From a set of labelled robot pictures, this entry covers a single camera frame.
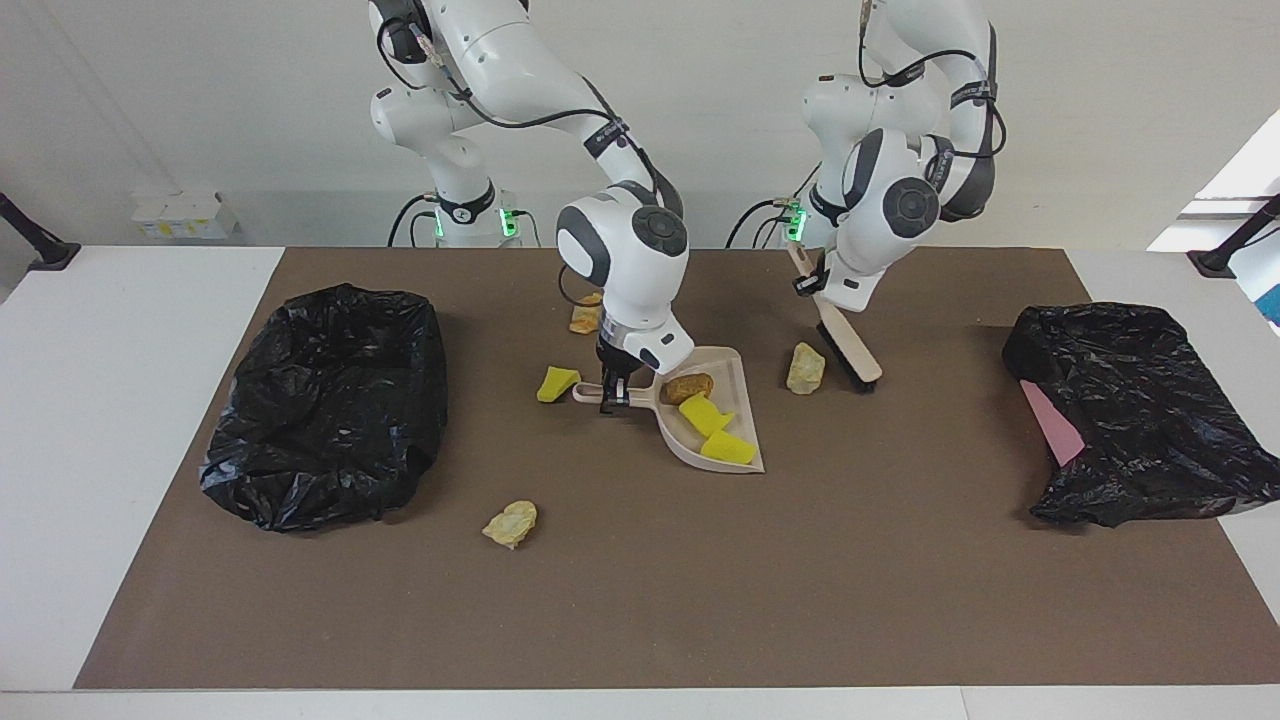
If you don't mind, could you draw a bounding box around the black right base cable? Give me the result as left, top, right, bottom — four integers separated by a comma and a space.
388, 193, 441, 248

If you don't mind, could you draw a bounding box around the white wall socket box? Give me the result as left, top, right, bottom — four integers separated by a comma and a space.
132, 192, 239, 241

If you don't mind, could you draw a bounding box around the beige hand brush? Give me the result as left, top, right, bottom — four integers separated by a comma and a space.
787, 245, 884, 393

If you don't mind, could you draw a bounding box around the pink bin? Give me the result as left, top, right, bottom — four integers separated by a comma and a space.
1020, 380, 1086, 468

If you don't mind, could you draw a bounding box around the beige plastic dustpan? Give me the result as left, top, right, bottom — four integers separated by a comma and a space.
572, 346, 766, 475

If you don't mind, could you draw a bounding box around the brown table mat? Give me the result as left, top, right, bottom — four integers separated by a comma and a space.
75, 247, 1280, 691

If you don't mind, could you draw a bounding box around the large yellow sponge piece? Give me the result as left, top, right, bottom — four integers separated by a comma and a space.
700, 430, 758, 466

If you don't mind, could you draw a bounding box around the pale yellow crumbly chunk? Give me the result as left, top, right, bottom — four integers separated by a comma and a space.
482, 500, 539, 550

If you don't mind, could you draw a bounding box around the black camera stand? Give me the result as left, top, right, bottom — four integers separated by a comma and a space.
0, 192, 81, 273
1187, 195, 1280, 279

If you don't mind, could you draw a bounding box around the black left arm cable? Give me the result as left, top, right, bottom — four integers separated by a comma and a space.
858, 0, 1007, 161

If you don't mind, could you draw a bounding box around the pale stone-like chunk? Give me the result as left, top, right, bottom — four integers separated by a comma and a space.
786, 342, 827, 395

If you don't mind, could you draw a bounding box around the black trash bag cover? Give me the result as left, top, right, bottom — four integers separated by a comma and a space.
1003, 303, 1280, 529

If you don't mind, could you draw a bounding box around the black left base cable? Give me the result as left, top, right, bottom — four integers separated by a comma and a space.
725, 198, 791, 248

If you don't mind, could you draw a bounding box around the small yellow sponge piece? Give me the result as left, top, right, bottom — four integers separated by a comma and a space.
678, 393, 736, 438

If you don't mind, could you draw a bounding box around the open black trash bag bin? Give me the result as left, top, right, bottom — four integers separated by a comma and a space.
200, 284, 449, 533

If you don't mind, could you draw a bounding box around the black base cable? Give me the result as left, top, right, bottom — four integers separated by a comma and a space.
725, 198, 791, 248
388, 193, 441, 248

